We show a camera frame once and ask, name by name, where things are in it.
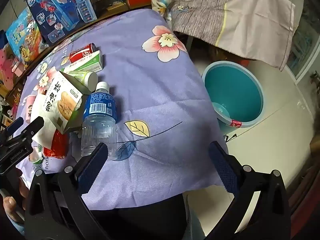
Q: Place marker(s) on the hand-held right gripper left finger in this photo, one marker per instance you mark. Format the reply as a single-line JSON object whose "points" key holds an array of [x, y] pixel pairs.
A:
{"points": [[92, 167]]}

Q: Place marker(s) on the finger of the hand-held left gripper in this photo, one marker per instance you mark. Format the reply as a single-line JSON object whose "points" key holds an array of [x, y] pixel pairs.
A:
{"points": [[15, 127], [33, 129]]}

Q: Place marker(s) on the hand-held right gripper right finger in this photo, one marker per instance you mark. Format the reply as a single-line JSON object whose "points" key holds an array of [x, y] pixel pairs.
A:
{"points": [[222, 165]]}

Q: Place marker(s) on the white paper tissue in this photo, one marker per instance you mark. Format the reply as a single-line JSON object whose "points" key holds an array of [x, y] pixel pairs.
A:
{"points": [[46, 133]]}

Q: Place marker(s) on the pink paper cup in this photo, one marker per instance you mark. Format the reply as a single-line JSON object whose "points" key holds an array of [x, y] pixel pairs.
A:
{"points": [[29, 105]]}

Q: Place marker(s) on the white green packet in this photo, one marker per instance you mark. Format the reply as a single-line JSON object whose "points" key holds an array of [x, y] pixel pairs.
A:
{"points": [[37, 160]]}

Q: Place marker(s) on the red snack wrapper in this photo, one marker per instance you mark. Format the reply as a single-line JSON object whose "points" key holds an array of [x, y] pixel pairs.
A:
{"points": [[57, 145]]}

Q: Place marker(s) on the white biscuit box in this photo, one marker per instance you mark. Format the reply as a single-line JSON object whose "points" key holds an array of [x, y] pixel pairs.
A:
{"points": [[62, 100]]}

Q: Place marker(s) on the clear plastic water bottle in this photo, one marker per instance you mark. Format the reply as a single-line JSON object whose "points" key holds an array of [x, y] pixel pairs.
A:
{"points": [[100, 120]]}

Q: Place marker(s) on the white round lid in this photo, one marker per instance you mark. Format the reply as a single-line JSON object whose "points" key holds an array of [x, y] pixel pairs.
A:
{"points": [[80, 76]]}

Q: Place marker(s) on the teal plastic bin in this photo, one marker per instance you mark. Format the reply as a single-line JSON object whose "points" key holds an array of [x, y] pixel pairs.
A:
{"points": [[232, 90]]}

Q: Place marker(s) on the green white medicine box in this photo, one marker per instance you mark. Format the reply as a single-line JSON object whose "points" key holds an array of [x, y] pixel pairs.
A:
{"points": [[87, 63]]}

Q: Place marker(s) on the red cola can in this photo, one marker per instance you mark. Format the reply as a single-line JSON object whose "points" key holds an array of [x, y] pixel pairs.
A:
{"points": [[81, 53]]}

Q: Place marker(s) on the person's left hand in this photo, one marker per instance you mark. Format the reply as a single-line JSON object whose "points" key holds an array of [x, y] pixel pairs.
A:
{"points": [[11, 203]]}

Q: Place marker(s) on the pink toy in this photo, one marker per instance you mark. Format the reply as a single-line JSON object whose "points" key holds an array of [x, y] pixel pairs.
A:
{"points": [[7, 67]]}

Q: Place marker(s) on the person's black pants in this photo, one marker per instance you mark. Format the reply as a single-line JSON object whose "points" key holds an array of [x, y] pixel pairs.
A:
{"points": [[140, 220]]}

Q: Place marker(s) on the colourful cartoon toy box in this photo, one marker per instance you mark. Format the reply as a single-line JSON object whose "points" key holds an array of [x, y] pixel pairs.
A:
{"points": [[25, 37]]}

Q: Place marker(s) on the purple floral blanket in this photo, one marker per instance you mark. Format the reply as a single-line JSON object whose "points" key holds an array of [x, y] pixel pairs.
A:
{"points": [[155, 92]]}

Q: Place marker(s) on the blue toy box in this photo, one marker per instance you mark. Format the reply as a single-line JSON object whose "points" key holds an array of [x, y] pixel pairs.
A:
{"points": [[62, 5]]}

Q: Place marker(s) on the grey floral cloth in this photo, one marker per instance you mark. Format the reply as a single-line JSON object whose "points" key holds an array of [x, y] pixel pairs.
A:
{"points": [[212, 12]]}

